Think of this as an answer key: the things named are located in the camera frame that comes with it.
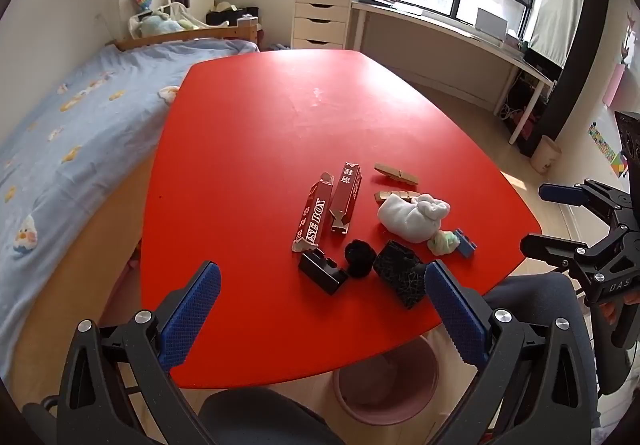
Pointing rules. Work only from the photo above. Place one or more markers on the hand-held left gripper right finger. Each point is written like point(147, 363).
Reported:
point(455, 310)

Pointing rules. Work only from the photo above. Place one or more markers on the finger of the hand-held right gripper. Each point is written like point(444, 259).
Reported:
point(562, 193)
point(547, 249)

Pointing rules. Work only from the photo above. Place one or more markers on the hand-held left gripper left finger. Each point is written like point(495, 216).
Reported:
point(192, 310)

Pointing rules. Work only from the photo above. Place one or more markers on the blue toy brick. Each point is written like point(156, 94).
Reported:
point(466, 245)

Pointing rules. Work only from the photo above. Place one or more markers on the pastel green soft lump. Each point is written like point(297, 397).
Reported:
point(442, 241)

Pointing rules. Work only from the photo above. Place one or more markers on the white sock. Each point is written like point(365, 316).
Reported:
point(412, 220)

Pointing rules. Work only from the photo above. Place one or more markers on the pink waste bin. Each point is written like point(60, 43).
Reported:
point(385, 385)

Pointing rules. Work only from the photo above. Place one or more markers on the black pompom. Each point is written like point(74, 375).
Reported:
point(360, 259)

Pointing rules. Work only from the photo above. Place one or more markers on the wooden clip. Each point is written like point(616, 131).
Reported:
point(390, 196)
point(396, 173)

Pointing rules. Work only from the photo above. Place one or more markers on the black plastic block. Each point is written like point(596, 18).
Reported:
point(322, 271)

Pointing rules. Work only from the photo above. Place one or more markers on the long red cardboard box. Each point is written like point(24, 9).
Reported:
point(310, 220)
point(344, 197)

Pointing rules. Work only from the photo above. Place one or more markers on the person's right hand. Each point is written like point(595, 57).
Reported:
point(608, 311)

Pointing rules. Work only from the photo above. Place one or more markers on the small beige bin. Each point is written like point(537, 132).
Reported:
point(545, 155)

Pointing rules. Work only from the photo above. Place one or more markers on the person's right leg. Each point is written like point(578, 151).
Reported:
point(535, 295)

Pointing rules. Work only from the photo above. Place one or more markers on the person's leg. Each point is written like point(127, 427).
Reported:
point(260, 417)
point(535, 295)

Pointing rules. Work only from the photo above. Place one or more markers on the person's left leg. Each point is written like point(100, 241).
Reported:
point(260, 417)

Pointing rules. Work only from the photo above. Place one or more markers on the black monitor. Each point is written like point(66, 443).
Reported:
point(542, 63)

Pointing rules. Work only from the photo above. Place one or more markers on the tall black panel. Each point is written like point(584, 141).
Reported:
point(587, 35)

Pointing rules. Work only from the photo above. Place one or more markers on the red table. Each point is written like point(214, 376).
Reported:
point(275, 150)

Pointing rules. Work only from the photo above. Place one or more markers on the white box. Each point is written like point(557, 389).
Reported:
point(490, 21)

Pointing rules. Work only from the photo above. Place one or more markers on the black chair armrest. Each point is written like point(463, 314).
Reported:
point(40, 420)

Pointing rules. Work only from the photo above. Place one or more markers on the white curtain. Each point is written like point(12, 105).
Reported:
point(557, 5)

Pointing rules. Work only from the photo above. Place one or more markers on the white desk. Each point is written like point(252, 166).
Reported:
point(450, 27)

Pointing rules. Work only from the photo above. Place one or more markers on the blue green plush toy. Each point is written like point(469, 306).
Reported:
point(155, 23)

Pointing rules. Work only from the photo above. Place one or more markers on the white drawer unit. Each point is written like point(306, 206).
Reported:
point(320, 17)

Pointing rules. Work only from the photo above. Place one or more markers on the straw hat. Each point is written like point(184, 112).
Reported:
point(225, 5)

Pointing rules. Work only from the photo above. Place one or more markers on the colourful wall sticker chart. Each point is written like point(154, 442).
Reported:
point(602, 142)

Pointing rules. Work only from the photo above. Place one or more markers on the pink wall paper sheet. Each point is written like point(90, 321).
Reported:
point(615, 85)

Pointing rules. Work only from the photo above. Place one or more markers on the paper bird wall decoration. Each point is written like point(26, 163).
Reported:
point(627, 35)

